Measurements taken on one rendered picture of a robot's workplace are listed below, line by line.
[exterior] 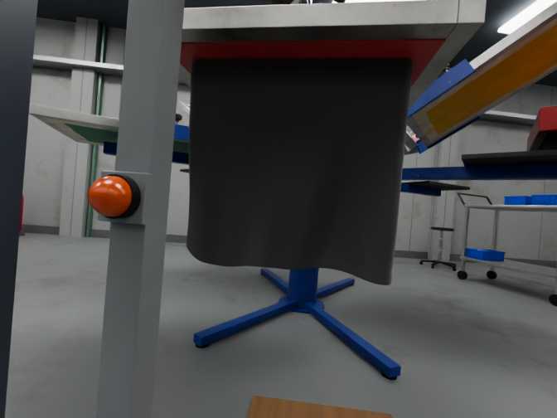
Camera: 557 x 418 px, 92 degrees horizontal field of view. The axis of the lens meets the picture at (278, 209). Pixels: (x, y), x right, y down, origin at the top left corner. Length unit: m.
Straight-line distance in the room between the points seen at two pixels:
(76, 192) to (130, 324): 4.60
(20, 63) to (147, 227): 0.60
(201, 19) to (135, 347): 0.51
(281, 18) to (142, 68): 0.28
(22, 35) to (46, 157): 4.53
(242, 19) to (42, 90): 5.14
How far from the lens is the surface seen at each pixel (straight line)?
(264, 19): 0.55
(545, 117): 1.44
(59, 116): 1.49
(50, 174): 5.29
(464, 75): 1.43
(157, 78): 0.33
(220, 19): 0.58
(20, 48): 0.85
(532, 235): 6.52
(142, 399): 0.38
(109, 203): 0.28
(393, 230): 0.55
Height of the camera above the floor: 0.65
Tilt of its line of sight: level
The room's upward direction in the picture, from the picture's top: 5 degrees clockwise
